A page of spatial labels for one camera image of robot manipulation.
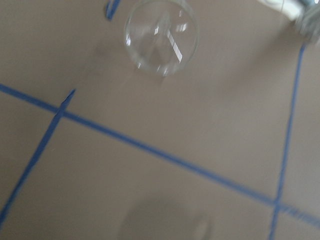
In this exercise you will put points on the aluminium frame post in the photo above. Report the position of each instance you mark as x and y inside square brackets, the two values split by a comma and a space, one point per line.
[308, 21]

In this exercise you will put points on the clear glass funnel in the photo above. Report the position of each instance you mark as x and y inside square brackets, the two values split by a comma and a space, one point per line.
[161, 36]

